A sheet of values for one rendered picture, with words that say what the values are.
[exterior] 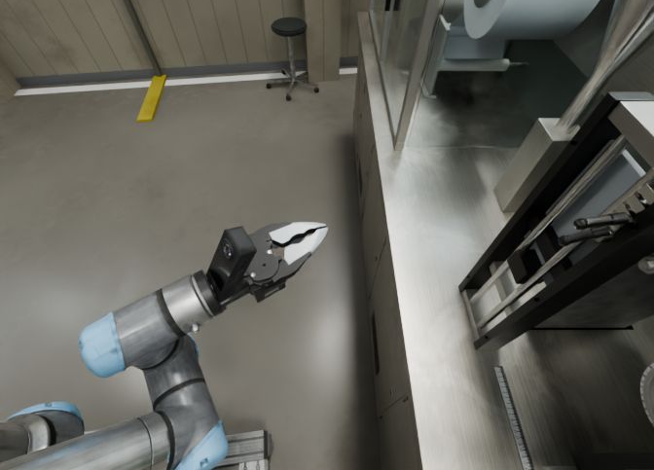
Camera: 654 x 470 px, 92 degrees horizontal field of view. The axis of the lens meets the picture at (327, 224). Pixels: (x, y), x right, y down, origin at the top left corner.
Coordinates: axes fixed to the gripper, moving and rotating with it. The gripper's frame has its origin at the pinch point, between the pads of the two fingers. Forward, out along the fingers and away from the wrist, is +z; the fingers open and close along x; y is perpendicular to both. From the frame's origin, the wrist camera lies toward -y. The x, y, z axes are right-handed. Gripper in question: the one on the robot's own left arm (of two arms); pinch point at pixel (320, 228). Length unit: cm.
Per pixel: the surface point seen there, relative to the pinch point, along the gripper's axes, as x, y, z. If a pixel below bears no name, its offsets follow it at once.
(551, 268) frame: 24.8, -0.9, 27.3
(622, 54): 3, -13, 65
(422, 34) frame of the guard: -35, 0, 54
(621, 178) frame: 20.1, -15.6, 31.4
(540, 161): 6, 12, 63
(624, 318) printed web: 44, 21, 53
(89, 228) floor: -140, 144, -80
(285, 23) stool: -223, 100, 113
